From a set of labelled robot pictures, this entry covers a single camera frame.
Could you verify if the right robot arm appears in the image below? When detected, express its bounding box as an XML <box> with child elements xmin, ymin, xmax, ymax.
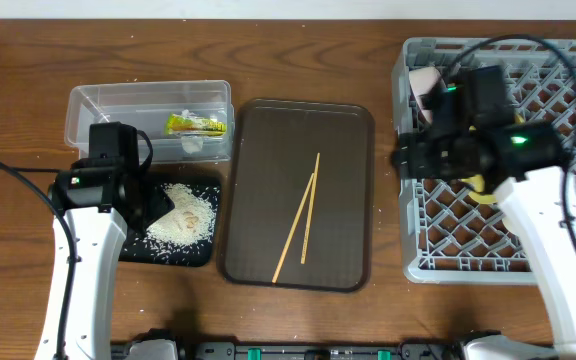
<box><xmin>393</xmin><ymin>87</ymin><xmax>576</xmax><ymax>359</ymax></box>

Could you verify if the rice food waste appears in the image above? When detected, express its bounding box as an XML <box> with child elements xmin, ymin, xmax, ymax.
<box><xmin>142</xmin><ymin>183</ymin><xmax>220</xmax><ymax>262</ymax></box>

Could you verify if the green snack wrapper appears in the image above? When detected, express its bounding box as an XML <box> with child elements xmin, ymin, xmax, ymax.
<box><xmin>164</xmin><ymin>110</ymin><xmax>227</xmax><ymax>137</ymax></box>

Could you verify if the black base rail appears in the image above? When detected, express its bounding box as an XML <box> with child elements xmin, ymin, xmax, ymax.
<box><xmin>110</xmin><ymin>329</ymin><xmax>467</xmax><ymax>360</ymax></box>

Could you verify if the dark brown tray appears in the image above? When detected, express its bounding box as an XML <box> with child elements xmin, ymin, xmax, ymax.
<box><xmin>219</xmin><ymin>99</ymin><xmax>374</xmax><ymax>293</ymax></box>

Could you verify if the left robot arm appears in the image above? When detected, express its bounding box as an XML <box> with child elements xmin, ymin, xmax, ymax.
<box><xmin>35</xmin><ymin>159</ymin><xmax>174</xmax><ymax>359</ymax></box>

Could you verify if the black plastic bin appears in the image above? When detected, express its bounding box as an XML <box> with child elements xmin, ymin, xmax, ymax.
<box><xmin>120</xmin><ymin>173</ymin><xmax>221</xmax><ymax>267</ymax></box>

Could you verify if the pink bowl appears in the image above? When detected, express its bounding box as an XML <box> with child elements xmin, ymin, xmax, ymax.
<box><xmin>409</xmin><ymin>67</ymin><xmax>441</xmax><ymax>124</ymax></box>

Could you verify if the yellow plate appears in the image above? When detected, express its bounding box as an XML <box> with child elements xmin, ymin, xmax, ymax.
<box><xmin>458</xmin><ymin>113</ymin><xmax>526</xmax><ymax>205</ymax></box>

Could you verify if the wooden chopstick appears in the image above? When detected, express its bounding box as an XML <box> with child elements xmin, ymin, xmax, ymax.
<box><xmin>271</xmin><ymin>173</ymin><xmax>314</xmax><ymax>284</ymax></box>
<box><xmin>300</xmin><ymin>153</ymin><xmax>321</xmax><ymax>265</ymax></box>

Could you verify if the clear plastic bin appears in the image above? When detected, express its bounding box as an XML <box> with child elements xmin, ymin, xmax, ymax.
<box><xmin>64</xmin><ymin>80</ymin><xmax>235</xmax><ymax>164</ymax></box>

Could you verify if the grey dishwasher rack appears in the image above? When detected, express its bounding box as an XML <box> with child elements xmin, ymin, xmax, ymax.
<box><xmin>391</xmin><ymin>37</ymin><xmax>576</xmax><ymax>285</ymax></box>

